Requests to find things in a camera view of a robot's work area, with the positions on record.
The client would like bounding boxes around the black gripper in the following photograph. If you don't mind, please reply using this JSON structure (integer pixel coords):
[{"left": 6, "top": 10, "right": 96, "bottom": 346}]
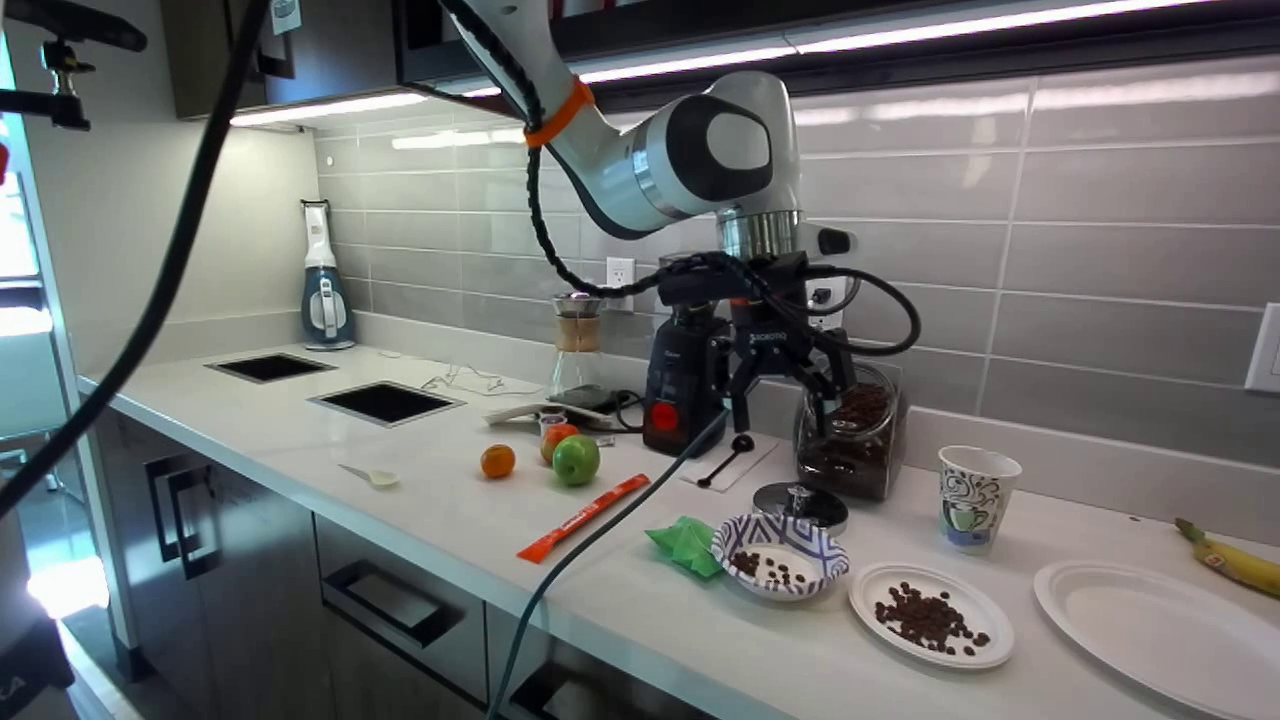
[{"left": 656, "top": 248, "right": 862, "bottom": 455}]

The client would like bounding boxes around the glass jar of coffee beans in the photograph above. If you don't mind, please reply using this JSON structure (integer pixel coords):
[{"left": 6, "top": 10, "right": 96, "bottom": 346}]
[{"left": 792, "top": 358, "right": 913, "bottom": 508}]

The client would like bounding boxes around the black coffee grinder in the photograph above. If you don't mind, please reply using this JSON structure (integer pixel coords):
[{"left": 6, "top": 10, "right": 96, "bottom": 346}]
[{"left": 641, "top": 302, "right": 737, "bottom": 461}]

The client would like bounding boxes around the small white plate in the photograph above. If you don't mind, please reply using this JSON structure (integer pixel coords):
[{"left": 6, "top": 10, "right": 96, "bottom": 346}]
[{"left": 845, "top": 557, "right": 1018, "bottom": 676}]

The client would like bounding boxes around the large white plate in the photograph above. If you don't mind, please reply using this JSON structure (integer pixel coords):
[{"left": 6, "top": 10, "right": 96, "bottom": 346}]
[{"left": 1030, "top": 557, "right": 1280, "bottom": 720}]

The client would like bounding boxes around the black measuring spoon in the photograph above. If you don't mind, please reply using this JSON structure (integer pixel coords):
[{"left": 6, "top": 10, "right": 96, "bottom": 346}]
[{"left": 692, "top": 433, "right": 759, "bottom": 491}]

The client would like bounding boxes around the silver jar lid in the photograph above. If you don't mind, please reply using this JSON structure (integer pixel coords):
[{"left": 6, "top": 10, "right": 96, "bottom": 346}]
[{"left": 748, "top": 481, "right": 851, "bottom": 537}]

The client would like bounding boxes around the blue patterned bowl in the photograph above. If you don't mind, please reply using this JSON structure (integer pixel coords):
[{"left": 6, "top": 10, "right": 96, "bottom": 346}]
[{"left": 713, "top": 511, "right": 851, "bottom": 610}]

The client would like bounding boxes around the black kitchen scale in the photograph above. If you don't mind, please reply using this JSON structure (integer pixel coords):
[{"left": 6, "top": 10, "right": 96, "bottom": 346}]
[{"left": 543, "top": 382, "right": 648, "bottom": 433}]

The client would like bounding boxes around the green crumpled packet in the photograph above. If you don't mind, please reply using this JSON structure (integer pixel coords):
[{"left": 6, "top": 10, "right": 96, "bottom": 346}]
[{"left": 644, "top": 517, "right": 731, "bottom": 583}]

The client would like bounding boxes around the white outlet with charger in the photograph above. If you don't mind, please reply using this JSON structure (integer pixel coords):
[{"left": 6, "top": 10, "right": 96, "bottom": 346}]
[{"left": 597, "top": 254, "right": 641, "bottom": 316}]

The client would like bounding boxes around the green apple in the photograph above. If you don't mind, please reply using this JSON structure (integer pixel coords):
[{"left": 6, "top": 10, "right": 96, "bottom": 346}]
[{"left": 547, "top": 433, "right": 605, "bottom": 491}]

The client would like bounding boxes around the patterned paper cup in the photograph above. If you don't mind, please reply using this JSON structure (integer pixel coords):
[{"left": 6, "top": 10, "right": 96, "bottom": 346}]
[{"left": 931, "top": 439, "right": 1027, "bottom": 552}]

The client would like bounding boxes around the red-orange peach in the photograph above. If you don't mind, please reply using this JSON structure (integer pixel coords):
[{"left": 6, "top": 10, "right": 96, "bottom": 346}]
[{"left": 535, "top": 420, "right": 585, "bottom": 473}]

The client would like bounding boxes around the orange flat strip packet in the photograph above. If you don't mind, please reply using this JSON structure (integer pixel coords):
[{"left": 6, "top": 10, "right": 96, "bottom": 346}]
[{"left": 516, "top": 473, "right": 656, "bottom": 570}]

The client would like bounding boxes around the small orange mandarin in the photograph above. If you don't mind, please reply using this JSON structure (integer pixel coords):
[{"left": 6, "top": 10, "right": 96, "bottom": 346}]
[{"left": 474, "top": 439, "right": 519, "bottom": 483}]

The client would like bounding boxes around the under-cabinet light strip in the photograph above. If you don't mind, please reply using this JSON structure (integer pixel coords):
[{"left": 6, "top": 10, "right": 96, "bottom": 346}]
[{"left": 223, "top": 0, "right": 1213, "bottom": 131}]

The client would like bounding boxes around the white plastic spoon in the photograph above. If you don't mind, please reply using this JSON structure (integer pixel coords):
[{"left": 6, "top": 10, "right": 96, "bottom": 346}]
[{"left": 337, "top": 461, "right": 403, "bottom": 491}]

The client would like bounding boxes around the blue and white hand blender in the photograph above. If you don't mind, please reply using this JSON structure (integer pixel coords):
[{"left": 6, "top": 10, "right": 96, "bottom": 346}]
[{"left": 296, "top": 196, "right": 359, "bottom": 358}]

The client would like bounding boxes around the yellow banana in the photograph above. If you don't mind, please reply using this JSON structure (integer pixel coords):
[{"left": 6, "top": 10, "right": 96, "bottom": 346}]
[{"left": 1171, "top": 517, "right": 1280, "bottom": 605}]

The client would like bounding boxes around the black power cable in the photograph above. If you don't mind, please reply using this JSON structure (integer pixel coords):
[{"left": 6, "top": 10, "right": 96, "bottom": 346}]
[{"left": 482, "top": 398, "right": 737, "bottom": 720}]

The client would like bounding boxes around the white charger cable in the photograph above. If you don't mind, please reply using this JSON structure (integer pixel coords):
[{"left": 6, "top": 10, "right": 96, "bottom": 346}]
[{"left": 416, "top": 361, "right": 535, "bottom": 404}]

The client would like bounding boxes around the black drawer handle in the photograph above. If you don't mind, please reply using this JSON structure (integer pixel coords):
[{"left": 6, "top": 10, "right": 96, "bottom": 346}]
[
  {"left": 505, "top": 660, "right": 631, "bottom": 720},
  {"left": 319, "top": 557, "right": 468, "bottom": 653}
]

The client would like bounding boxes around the plain white wall outlet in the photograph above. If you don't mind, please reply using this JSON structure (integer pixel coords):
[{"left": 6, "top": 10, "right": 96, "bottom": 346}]
[{"left": 1239, "top": 302, "right": 1280, "bottom": 402}]

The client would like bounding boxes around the black cabinet door handle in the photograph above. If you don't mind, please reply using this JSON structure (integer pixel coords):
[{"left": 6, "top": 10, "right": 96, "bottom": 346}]
[
  {"left": 140, "top": 455, "right": 192, "bottom": 570},
  {"left": 169, "top": 464, "right": 223, "bottom": 583}
]

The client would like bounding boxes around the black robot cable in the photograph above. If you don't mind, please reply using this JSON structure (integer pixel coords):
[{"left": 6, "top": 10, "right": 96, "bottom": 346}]
[{"left": 0, "top": 0, "right": 926, "bottom": 524}]

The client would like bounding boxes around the black camera tripod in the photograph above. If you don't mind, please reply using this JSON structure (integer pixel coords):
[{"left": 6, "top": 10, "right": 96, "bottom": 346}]
[{"left": 0, "top": 0, "right": 151, "bottom": 135}]

